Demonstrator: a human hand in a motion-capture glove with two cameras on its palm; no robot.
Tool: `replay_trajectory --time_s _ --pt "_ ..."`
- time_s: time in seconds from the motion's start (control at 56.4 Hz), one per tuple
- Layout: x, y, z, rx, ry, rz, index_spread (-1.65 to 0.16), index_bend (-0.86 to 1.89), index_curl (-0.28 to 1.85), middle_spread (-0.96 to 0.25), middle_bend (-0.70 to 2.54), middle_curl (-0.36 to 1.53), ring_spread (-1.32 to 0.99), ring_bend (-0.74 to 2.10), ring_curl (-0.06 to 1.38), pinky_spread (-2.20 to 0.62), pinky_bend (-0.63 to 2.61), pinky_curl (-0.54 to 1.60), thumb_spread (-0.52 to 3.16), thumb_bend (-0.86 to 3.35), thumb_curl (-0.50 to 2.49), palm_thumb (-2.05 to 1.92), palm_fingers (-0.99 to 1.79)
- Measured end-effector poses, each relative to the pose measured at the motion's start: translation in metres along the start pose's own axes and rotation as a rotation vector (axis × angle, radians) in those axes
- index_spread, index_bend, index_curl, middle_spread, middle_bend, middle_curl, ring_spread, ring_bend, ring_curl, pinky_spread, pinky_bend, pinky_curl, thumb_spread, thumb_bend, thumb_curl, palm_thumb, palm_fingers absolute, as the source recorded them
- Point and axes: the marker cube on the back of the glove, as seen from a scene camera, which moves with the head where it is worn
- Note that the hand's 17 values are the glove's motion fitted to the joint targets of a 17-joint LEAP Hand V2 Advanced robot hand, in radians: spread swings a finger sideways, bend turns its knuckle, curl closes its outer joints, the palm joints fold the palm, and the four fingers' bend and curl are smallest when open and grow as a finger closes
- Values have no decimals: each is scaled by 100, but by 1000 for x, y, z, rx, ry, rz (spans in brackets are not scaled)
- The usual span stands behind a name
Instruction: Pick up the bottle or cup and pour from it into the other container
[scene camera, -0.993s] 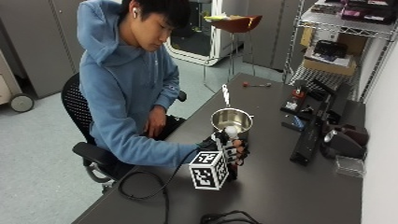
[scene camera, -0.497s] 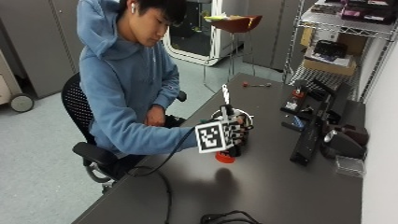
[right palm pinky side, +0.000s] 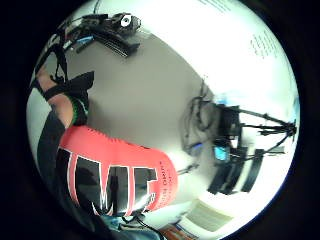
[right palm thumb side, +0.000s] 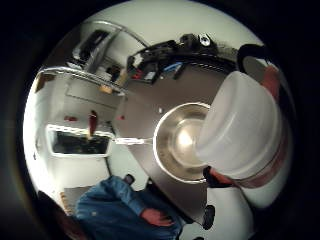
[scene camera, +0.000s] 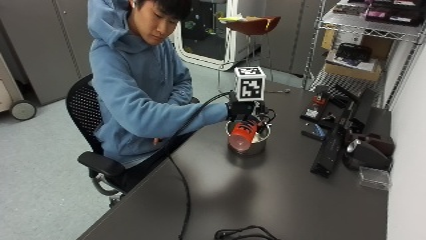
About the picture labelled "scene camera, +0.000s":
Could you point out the red cup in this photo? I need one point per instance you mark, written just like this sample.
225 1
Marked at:
241 135

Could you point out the metal bowl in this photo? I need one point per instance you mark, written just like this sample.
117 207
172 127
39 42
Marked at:
261 141

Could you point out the white marker cube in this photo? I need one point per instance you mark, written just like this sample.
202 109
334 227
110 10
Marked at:
249 84

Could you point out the black phone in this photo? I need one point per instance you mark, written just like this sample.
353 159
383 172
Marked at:
314 131

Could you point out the black box with red label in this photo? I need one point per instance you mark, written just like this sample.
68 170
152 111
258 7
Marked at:
315 107

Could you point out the long black device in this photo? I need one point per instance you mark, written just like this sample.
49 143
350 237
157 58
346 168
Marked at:
330 150

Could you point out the cardboard box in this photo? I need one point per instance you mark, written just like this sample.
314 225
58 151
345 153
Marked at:
353 68

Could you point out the black speaker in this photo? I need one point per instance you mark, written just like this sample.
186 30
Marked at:
367 155

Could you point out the the person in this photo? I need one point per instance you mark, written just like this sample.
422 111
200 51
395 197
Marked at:
141 83

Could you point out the white framed board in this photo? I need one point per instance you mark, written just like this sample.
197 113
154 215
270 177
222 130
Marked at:
206 33

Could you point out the brown stool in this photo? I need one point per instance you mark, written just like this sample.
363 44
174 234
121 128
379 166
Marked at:
253 25

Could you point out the black bag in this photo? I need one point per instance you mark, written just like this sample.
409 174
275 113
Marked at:
353 52

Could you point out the clear plastic box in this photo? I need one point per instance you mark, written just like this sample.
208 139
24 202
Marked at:
374 178

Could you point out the black office chair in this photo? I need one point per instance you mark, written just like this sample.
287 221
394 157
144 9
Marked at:
90 133

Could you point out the cart wheel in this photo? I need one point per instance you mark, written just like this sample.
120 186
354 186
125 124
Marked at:
23 110

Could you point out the grey cabinet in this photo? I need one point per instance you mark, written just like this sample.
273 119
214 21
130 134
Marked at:
44 46

